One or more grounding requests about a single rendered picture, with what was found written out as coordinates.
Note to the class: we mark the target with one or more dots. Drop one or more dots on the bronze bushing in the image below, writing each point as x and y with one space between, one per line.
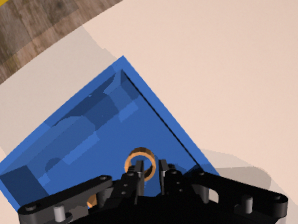
92 201
145 152

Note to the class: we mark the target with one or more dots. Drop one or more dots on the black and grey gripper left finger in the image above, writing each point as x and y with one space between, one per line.
70 204

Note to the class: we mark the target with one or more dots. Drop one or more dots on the blue crate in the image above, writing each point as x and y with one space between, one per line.
93 133

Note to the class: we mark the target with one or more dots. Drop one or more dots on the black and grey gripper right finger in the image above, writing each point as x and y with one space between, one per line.
258 204

